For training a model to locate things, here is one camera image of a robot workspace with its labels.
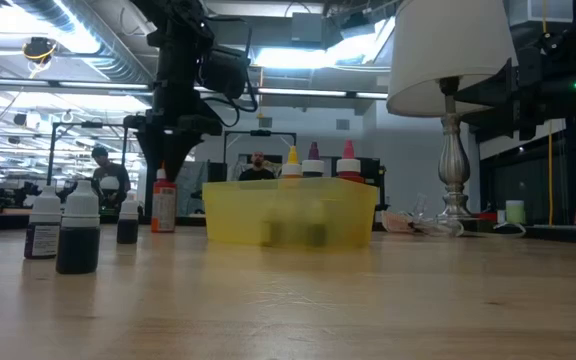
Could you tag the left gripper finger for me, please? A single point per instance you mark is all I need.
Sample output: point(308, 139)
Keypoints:
point(157, 147)
point(183, 147)

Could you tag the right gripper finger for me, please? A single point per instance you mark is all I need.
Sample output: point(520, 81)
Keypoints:
point(493, 117)
point(490, 90)

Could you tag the orange food coloring bottle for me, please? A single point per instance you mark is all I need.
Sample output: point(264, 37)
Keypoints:
point(164, 205)

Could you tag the small dark dropper bottle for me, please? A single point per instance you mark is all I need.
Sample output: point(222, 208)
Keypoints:
point(128, 232)
point(43, 240)
point(78, 250)

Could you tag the yellow food coloring bottle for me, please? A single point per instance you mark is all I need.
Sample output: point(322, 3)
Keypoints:
point(292, 167)

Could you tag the purple food coloring bottle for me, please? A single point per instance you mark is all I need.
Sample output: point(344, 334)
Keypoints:
point(313, 166)

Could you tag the red food coloring bottle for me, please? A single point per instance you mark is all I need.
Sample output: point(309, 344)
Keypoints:
point(349, 166)

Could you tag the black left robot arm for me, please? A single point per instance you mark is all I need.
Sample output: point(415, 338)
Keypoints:
point(178, 15)

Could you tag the black monitor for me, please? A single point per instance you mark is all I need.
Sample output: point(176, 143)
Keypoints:
point(216, 171)

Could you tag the person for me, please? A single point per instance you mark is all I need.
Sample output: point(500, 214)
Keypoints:
point(113, 175)
point(257, 174)

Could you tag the white shade table lamp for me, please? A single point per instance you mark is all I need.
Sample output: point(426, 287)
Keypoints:
point(448, 50)

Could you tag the white round object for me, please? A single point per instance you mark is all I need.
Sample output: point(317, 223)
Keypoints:
point(109, 183)

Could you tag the yellow translucent plastic bin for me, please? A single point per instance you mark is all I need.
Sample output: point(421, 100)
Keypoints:
point(248, 210)

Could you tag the pale green cup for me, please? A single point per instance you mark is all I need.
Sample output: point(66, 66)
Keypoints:
point(515, 212)

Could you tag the clear plastic packaging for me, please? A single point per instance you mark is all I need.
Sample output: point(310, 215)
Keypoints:
point(438, 226)

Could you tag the black printer box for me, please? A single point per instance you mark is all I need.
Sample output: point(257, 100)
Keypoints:
point(374, 175)

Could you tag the pink mesh packaging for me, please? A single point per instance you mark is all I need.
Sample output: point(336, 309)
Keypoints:
point(395, 221)

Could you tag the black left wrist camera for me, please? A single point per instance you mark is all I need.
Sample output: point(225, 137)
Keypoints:
point(225, 72)

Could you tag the black background rig frame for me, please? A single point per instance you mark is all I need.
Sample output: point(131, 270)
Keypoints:
point(260, 133)
point(52, 150)

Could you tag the silver ventilation duct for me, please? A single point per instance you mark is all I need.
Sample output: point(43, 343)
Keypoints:
point(93, 45)

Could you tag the black aluminium table frame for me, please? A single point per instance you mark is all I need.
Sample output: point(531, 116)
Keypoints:
point(568, 235)

